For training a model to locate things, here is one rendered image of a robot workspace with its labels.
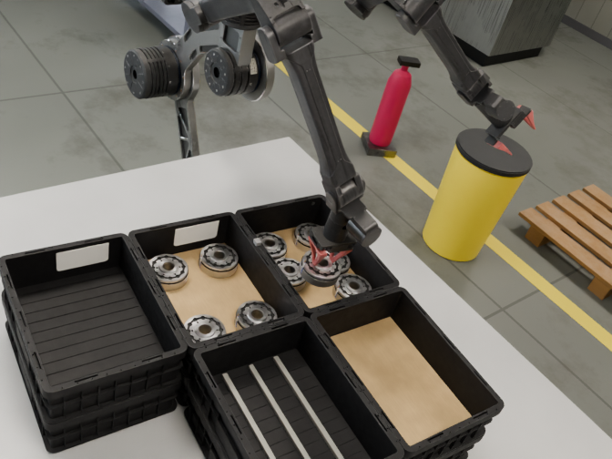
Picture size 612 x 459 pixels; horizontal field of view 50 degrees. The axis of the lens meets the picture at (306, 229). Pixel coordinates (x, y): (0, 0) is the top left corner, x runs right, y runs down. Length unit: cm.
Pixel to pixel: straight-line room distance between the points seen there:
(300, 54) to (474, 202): 204
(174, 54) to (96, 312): 113
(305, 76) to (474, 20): 454
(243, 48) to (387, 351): 94
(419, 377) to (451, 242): 176
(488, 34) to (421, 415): 442
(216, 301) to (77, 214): 61
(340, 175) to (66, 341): 71
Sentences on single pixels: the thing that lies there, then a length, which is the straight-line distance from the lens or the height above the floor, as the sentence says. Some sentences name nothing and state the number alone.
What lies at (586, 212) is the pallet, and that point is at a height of 11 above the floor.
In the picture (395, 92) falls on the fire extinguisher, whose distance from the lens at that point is 385.
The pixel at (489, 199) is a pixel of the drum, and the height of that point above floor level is 42.
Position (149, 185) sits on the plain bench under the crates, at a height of 70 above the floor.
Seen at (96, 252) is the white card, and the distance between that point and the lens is 168.
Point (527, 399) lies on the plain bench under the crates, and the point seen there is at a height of 70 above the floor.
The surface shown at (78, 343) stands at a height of 83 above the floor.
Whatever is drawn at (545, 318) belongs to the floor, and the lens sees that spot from 341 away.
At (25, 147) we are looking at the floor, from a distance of 360.
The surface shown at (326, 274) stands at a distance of 160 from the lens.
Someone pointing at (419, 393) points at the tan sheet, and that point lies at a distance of 164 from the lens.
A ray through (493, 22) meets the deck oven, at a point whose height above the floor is 37.
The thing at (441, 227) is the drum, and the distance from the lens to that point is 335.
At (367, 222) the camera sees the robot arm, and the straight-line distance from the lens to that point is 143.
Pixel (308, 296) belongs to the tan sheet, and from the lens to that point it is 175.
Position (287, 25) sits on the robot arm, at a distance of 125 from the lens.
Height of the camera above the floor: 205
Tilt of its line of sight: 39 degrees down
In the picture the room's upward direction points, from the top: 16 degrees clockwise
